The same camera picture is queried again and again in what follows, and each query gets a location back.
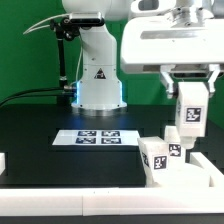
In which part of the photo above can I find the black camera stand pole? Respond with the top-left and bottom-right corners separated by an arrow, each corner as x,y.
49,18 -> 81,106

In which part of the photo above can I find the white obstacle fence frame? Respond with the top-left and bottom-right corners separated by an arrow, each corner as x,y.
0,152 -> 224,216

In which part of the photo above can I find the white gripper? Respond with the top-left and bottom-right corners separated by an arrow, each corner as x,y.
120,16 -> 224,99

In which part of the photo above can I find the white marker tag plate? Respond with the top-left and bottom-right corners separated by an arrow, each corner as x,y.
53,130 -> 139,146

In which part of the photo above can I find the black camera on stand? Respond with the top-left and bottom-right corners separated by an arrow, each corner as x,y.
69,12 -> 104,27

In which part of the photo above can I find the black cable bundle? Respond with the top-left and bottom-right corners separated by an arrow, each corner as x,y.
0,84 -> 77,108

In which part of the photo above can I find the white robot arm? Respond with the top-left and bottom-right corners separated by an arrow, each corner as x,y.
62,0 -> 224,113

